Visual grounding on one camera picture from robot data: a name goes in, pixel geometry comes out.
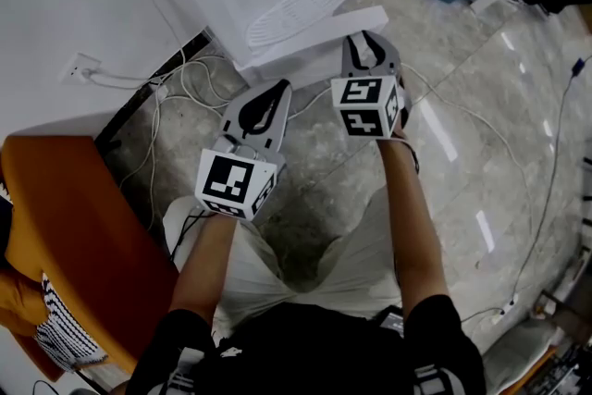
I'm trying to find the bundle of white cables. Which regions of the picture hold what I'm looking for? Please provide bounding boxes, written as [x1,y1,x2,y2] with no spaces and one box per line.
[82,0,334,237]

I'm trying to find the black white striped blanket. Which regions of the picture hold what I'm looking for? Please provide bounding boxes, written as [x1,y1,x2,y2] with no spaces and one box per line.
[0,170,110,374]

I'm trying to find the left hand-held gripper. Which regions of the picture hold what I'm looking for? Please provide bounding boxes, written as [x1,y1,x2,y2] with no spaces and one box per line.
[194,79,293,223]

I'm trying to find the white panel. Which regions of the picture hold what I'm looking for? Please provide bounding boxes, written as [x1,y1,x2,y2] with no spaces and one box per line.
[233,6,389,92]

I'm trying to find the white wall socket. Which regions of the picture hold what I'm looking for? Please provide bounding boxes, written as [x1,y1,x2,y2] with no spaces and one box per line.
[59,53,102,85]

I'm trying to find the white drip tray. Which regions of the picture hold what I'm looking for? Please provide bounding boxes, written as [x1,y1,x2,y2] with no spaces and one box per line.
[244,0,360,50]

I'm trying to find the orange sofa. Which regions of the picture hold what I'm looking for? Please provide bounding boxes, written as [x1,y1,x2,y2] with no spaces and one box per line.
[0,134,179,383]

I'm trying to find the long black cable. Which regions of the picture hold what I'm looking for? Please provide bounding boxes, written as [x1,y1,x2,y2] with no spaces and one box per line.
[475,55,592,306]

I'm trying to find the person's left forearm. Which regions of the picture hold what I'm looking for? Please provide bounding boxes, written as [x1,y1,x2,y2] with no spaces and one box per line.
[168,212,240,325]

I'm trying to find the person's beige trousers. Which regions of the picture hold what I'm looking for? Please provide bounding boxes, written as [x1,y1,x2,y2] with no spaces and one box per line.
[161,184,403,334]

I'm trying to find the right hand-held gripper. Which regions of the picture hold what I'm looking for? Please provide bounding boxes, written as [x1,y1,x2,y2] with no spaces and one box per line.
[330,31,413,141]

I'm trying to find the person's black shirt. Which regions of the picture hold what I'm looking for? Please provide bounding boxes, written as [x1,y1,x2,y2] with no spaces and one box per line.
[124,293,487,395]

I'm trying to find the person's right forearm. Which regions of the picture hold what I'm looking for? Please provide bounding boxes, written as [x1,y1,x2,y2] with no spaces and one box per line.
[375,131,450,320]

